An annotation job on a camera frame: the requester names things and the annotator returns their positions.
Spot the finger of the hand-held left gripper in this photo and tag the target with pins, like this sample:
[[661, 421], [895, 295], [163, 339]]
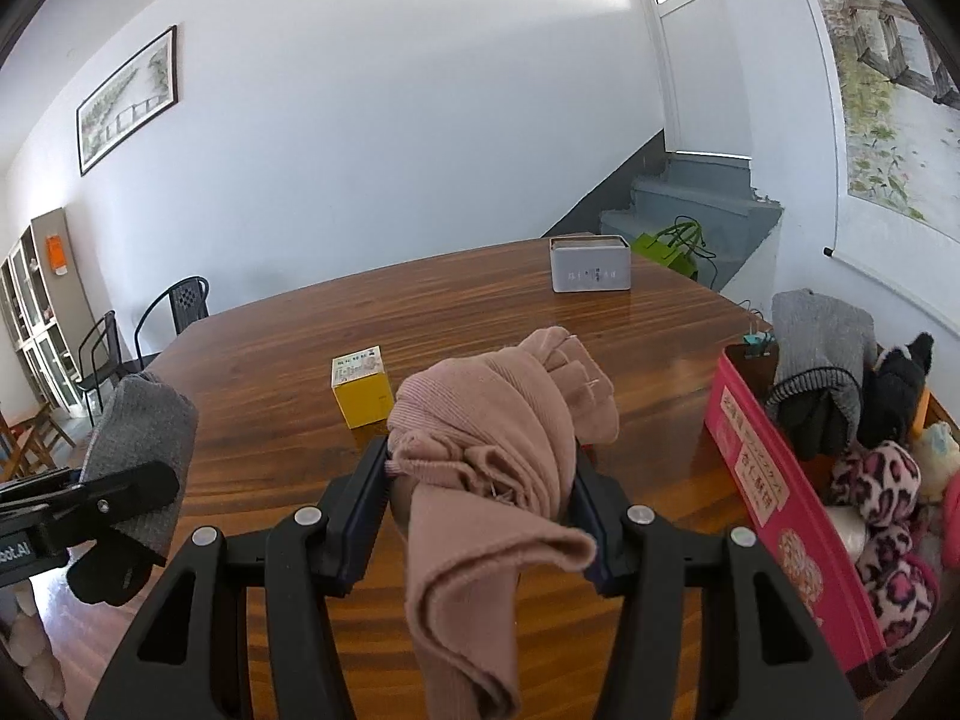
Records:
[[112, 499]]

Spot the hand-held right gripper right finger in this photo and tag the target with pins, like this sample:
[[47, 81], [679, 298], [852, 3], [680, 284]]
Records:
[[600, 532]]

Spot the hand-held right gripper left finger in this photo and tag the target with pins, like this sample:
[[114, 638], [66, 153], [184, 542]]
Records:
[[360, 532]]

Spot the pink beige sock bundle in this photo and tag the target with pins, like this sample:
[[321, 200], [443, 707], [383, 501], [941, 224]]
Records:
[[487, 450]]

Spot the pink cardboard box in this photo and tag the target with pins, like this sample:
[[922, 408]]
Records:
[[787, 510]]

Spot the pink leopard print sock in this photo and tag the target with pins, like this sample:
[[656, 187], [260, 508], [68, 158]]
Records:
[[877, 480], [900, 585]]

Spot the pastel sock ball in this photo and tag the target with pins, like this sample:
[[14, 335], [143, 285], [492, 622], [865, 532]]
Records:
[[941, 457]]

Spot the person's left hand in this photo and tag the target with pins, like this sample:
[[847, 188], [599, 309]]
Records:
[[30, 645]]

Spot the wooden chair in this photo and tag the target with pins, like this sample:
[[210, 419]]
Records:
[[30, 435]]

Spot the small yellow green box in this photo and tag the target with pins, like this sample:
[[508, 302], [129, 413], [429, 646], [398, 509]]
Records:
[[361, 390]]

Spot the white glass-door cabinet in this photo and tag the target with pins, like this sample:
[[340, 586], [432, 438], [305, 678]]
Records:
[[37, 330]]

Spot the black metal chair patterned back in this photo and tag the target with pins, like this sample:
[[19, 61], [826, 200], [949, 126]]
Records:
[[180, 300]]

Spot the wooden desk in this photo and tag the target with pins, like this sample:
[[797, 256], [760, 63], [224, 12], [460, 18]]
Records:
[[450, 315]]

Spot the binder clips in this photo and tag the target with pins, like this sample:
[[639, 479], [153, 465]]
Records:
[[757, 341]]

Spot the orange paper sign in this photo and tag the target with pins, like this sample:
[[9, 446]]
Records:
[[57, 255]]

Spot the grey tin box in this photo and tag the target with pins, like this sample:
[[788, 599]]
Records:
[[590, 266]]

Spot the green paper bag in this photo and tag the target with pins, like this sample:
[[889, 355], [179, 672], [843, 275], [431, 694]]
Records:
[[667, 247]]

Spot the grey staircase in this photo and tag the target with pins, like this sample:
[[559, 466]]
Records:
[[690, 195]]

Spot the framed landscape painting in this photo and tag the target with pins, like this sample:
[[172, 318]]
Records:
[[127, 97]]

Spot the white door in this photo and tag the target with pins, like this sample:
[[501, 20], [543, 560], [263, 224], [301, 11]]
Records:
[[705, 75]]

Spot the landscape wall scroll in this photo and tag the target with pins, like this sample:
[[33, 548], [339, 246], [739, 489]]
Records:
[[885, 90]]

